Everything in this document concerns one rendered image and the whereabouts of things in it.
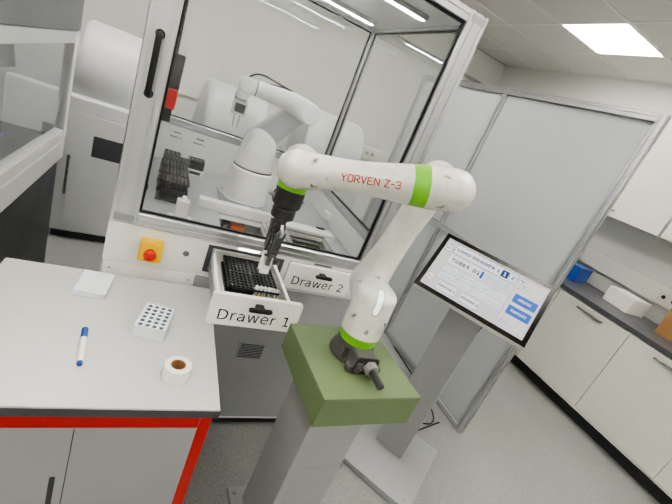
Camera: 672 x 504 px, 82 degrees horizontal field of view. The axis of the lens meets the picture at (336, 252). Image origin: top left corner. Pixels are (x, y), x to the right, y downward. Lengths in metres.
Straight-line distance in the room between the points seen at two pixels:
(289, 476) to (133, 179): 1.09
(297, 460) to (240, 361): 0.57
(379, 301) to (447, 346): 0.88
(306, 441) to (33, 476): 0.70
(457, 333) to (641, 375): 1.93
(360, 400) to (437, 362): 0.92
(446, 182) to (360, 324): 0.47
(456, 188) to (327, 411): 0.68
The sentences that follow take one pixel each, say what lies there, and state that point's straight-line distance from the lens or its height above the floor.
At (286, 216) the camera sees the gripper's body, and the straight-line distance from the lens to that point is 1.20.
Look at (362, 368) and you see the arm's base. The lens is 1.20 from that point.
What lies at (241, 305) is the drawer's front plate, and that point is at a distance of 1.23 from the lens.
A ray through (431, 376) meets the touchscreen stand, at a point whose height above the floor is 0.55.
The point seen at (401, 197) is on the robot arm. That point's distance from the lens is 1.05.
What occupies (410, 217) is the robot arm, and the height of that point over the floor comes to 1.32.
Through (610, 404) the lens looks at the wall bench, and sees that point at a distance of 3.71.
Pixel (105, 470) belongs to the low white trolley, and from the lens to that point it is 1.25.
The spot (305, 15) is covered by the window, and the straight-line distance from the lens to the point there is 1.39.
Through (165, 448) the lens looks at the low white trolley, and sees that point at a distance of 1.20.
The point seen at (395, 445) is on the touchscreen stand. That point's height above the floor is 0.09.
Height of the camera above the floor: 1.54
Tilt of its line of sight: 20 degrees down
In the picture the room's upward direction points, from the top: 23 degrees clockwise
